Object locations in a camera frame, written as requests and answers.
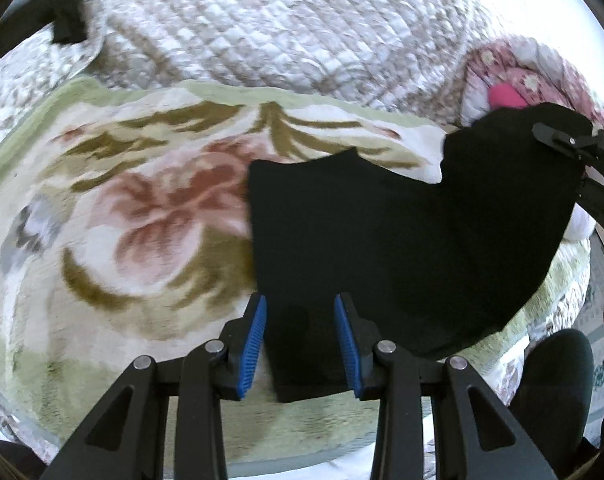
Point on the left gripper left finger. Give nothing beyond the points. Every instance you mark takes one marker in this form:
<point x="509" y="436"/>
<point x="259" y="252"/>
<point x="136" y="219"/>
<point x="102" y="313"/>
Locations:
<point x="123" y="436"/>

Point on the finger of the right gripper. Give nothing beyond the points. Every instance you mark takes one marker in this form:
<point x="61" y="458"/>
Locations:
<point x="565" y="143"/>

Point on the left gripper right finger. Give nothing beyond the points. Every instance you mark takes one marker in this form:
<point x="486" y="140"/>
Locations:
<point x="475" y="435"/>

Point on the black pants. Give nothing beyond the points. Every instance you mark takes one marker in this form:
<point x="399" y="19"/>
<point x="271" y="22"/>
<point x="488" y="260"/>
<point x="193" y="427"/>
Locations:
<point x="437" y="267"/>

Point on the pink floral folded duvet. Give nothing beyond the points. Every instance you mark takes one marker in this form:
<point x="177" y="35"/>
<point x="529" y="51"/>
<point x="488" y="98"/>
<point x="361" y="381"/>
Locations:
<point x="511" y="85"/>

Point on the quilted grey white bedspread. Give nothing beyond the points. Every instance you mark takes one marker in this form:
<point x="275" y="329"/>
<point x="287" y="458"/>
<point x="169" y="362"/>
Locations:
<point x="400" y="55"/>

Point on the floral fleece blanket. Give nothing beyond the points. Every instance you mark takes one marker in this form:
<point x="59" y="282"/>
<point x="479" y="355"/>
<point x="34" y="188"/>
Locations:
<point x="124" y="227"/>

